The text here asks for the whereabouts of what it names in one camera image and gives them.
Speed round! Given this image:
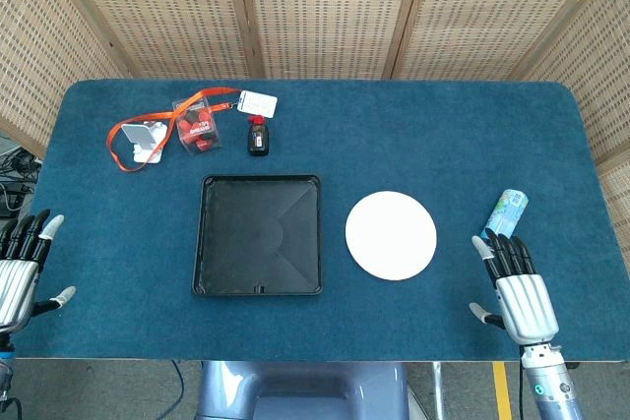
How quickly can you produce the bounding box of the orange lanyard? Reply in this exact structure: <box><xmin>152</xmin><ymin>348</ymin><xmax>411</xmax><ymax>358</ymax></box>
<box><xmin>104</xmin><ymin>88</ymin><xmax>242</xmax><ymax>173</ymax></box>

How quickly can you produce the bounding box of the blue table mat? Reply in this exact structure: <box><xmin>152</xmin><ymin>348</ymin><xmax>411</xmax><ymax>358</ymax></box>
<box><xmin>13</xmin><ymin>78</ymin><xmax>626</xmax><ymax>362</ymax></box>

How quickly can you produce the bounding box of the woven folding screen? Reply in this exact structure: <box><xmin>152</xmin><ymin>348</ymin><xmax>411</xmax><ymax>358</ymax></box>
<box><xmin>0</xmin><ymin>0</ymin><xmax>630</xmax><ymax>239</ymax></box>

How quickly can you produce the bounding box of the black square tray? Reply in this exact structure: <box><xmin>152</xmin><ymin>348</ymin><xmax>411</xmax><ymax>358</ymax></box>
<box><xmin>191</xmin><ymin>173</ymin><xmax>324</xmax><ymax>297</ymax></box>

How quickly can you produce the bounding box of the blue-grey robot torso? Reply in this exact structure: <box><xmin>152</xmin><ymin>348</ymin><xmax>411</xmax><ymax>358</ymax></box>
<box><xmin>196</xmin><ymin>360</ymin><xmax>410</xmax><ymax>420</ymax></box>

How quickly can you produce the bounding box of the metal table leg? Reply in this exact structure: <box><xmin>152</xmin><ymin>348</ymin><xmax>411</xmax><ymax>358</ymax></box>
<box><xmin>430</xmin><ymin>361</ymin><xmax>444</xmax><ymax>420</ymax></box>

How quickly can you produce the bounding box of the black cables and power strip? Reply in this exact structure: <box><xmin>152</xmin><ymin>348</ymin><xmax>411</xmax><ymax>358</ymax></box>
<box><xmin>0</xmin><ymin>133</ymin><xmax>43</xmax><ymax>217</ymax></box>

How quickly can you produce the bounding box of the small dark sauce bottle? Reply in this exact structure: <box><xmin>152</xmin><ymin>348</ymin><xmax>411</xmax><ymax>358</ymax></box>
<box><xmin>246</xmin><ymin>114</ymin><xmax>272</xmax><ymax>157</ymax></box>

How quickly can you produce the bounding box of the white round plate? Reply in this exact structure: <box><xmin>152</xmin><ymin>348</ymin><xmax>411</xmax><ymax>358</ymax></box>
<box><xmin>345</xmin><ymin>190</ymin><xmax>438</xmax><ymax>281</ymax></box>

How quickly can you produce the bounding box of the white badge card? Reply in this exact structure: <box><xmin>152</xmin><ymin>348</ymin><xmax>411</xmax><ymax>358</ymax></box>
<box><xmin>236</xmin><ymin>90</ymin><xmax>279</xmax><ymax>119</ymax></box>

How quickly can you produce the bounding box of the light blue drink can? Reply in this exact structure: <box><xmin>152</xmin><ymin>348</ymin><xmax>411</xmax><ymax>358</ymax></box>
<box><xmin>479</xmin><ymin>189</ymin><xmax>530</xmax><ymax>241</ymax></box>

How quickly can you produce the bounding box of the clear box of red items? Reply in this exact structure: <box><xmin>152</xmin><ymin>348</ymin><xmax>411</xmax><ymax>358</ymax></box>
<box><xmin>171</xmin><ymin>96</ymin><xmax>222</xmax><ymax>157</ymax></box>

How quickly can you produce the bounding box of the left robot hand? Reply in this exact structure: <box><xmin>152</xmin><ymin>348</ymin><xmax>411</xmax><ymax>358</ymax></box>
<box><xmin>0</xmin><ymin>209</ymin><xmax>77</xmax><ymax>333</ymax></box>

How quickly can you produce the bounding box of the blue cable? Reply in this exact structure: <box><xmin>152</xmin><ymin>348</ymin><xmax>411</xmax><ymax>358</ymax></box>
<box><xmin>159</xmin><ymin>360</ymin><xmax>186</xmax><ymax>420</ymax></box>

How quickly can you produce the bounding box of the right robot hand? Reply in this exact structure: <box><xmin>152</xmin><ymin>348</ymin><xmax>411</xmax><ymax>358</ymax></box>
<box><xmin>469</xmin><ymin>229</ymin><xmax>562</xmax><ymax>344</ymax></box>

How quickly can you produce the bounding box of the white phone stand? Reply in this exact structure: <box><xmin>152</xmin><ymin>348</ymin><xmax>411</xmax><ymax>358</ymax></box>
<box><xmin>120</xmin><ymin>120</ymin><xmax>169</xmax><ymax>164</ymax></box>

